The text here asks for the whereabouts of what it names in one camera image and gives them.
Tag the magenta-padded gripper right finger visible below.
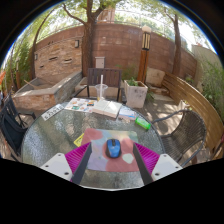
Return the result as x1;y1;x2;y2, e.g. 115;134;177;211
132;142;184;185

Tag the slender tree trunk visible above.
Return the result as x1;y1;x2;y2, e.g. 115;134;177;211
167;13;183;77

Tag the grey wicker armchair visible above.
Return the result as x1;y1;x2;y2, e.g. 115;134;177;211
151;109;208;168

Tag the pale stone slab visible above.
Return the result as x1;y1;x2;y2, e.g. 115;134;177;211
145;67;167;88

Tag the pale blue booklet stack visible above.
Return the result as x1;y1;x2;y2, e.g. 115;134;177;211
118;105;138;122

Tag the open white book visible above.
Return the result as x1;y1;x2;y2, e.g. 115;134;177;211
91;99;123;119

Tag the wooden garden lamp post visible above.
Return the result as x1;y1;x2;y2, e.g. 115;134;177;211
137;25;153;84

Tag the dark wooden slatted chair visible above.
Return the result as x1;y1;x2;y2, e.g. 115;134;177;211
73;67;124;102

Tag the concrete planter with plant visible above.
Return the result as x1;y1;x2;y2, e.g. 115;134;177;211
123;78;149;109

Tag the forked tree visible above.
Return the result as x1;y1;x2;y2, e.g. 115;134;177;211
61;0;114;78

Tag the blue and black computer mouse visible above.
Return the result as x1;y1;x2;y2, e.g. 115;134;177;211
105;138;122;159

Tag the raised stone garden bed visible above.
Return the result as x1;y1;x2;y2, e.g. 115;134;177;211
12;70;84;113

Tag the grey electrical wall box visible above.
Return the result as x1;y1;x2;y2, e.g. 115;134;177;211
94;56;106;69

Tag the curved wooden slat fence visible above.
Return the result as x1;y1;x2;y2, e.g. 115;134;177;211
161;71;224;151

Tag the black metal chair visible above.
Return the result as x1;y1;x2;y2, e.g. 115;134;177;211
0;93;37;158

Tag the yellow paper note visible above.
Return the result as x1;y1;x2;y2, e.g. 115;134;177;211
73;132;86;148

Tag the green tissue pack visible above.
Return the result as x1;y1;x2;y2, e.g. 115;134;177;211
134;116;152;131

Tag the floral pink mouse pad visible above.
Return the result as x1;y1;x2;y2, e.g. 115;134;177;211
80;127;141;173

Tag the clear plastic cup with straw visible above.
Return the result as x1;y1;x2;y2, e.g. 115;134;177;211
94;74;109;102

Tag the white printed label strip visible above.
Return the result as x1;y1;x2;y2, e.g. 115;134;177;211
40;103;65;122

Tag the colourful printed booklet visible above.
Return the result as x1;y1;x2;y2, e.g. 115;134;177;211
64;97;98;114

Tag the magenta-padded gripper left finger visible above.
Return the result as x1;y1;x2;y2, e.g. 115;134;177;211
39;142;93;185

